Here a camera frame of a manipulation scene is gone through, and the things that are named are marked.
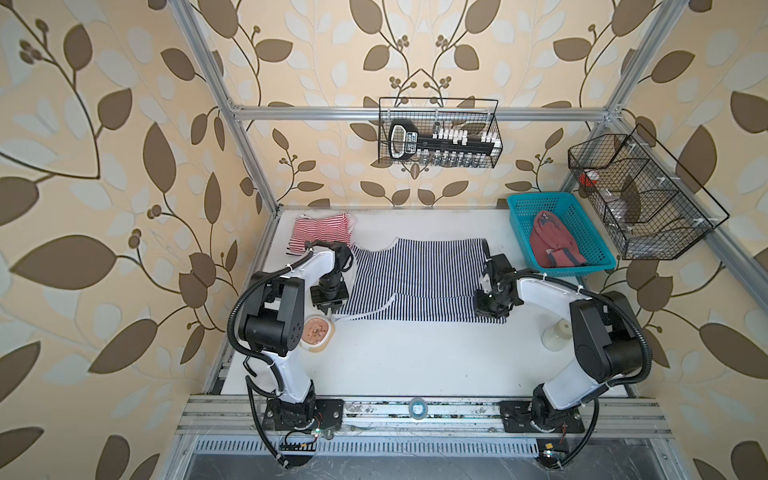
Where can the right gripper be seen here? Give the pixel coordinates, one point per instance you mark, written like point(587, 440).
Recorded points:
point(480, 308)

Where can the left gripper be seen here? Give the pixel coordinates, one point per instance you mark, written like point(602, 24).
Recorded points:
point(325, 304)

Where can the blue striped tank top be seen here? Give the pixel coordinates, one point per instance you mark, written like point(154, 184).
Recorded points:
point(421, 281)

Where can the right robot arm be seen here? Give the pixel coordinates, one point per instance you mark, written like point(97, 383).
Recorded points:
point(609, 347)

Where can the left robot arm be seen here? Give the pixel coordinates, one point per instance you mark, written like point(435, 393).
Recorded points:
point(265, 326)

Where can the red striped folded tank top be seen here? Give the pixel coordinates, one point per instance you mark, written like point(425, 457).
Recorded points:
point(334, 228)

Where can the maroon tank top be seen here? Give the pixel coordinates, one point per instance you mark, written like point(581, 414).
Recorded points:
point(552, 244)

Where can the beige round tape dispenser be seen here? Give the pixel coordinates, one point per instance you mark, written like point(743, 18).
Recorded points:
point(317, 332)

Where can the white tape roll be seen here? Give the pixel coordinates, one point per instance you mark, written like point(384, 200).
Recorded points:
point(558, 336)

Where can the teal plastic basket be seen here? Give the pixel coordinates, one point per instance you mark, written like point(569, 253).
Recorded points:
point(523, 209)

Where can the red white item in basket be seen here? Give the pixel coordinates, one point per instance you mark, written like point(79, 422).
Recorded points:
point(590, 178)

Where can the black wire basket back wall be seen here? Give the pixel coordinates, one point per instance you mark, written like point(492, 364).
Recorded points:
point(470, 113)

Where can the black wire basket wall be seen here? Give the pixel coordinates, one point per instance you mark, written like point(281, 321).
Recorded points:
point(654, 204)
point(470, 113)

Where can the black handled tool in basket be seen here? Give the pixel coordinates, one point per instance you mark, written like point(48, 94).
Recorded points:
point(439, 144)

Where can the black wire basket right wall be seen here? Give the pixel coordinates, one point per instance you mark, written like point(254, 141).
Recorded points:
point(654, 204)

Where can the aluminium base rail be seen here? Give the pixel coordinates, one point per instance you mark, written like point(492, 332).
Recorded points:
point(425, 438)

